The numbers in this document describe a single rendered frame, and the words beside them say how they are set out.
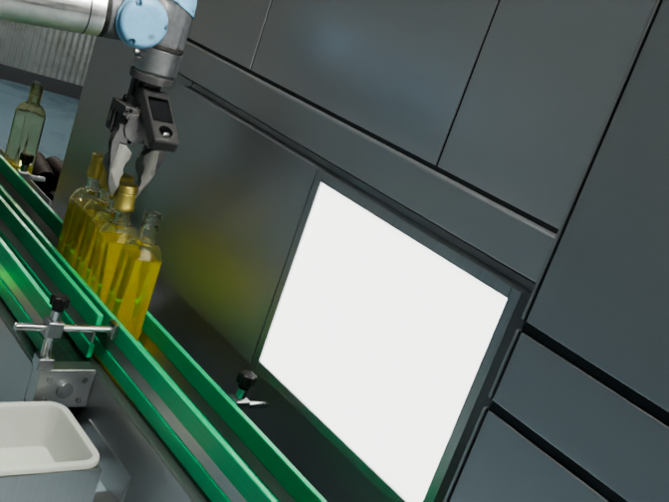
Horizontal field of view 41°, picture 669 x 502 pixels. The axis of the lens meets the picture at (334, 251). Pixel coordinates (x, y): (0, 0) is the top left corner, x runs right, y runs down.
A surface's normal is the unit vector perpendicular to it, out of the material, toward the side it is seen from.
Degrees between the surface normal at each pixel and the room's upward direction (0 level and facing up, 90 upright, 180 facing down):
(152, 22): 92
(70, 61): 90
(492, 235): 90
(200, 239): 90
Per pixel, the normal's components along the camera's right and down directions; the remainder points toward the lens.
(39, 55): 0.33, 0.37
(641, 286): -0.75, -0.08
